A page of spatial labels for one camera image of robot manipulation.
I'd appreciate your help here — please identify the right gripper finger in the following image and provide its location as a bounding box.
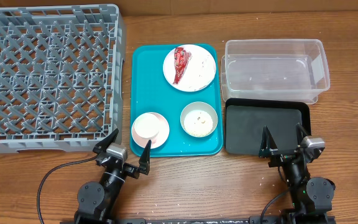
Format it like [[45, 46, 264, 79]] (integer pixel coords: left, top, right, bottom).
[[259, 126, 278, 158], [295, 123, 310, 145]]

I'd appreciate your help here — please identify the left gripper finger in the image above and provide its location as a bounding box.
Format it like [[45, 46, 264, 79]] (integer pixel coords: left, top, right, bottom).
[[139, 140, 152, 175], [93, 128, 119, 154]]

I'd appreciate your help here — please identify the grey-green bowl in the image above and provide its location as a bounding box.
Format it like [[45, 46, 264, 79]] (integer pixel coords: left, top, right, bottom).
[[180, 101, 219, 137]]

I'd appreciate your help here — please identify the red snack wrapper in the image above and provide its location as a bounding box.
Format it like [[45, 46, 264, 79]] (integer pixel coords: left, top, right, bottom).
[[173, 47, 192, 85]]

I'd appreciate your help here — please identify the white paper cup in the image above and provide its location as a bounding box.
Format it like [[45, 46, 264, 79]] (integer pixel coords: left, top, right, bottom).
[[133, 113, 160, 139]]

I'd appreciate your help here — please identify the rice pile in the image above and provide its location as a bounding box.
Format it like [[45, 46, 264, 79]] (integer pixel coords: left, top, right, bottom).
[[183, 110, 213, 138]]

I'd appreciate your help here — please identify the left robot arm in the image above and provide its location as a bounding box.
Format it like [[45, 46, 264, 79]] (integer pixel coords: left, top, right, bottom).
[[74, 129, 152, 224]]

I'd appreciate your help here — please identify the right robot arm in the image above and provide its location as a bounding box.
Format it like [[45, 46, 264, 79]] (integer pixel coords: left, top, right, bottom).
[[259, 123, 336, 224]]

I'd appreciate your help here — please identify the small pink plate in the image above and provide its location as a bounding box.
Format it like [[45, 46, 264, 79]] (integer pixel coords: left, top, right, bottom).
[[131, 112, 170, 149]]

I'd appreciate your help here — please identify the black tray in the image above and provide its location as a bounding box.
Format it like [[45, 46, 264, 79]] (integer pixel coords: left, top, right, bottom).
[[224, 98, 311, 156]]

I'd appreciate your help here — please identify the teal serving tray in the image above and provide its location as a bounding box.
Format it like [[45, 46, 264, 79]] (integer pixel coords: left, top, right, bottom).
[[131, 44, 224, 157]]

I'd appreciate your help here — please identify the clear plastic bin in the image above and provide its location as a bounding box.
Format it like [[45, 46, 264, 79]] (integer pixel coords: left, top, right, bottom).
[[221, 39, 331, 104]]

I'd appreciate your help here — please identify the grey plastic dish rack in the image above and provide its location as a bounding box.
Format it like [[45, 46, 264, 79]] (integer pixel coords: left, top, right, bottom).
[[0, 4, 126, 154]]

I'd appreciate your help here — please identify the large white plate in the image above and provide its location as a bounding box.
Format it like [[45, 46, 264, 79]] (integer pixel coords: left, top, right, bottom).
[[163, 44, 216, 92]]

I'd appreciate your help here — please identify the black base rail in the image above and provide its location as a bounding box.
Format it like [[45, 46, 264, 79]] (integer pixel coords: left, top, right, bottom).
[[60, 216, 336, 224]]

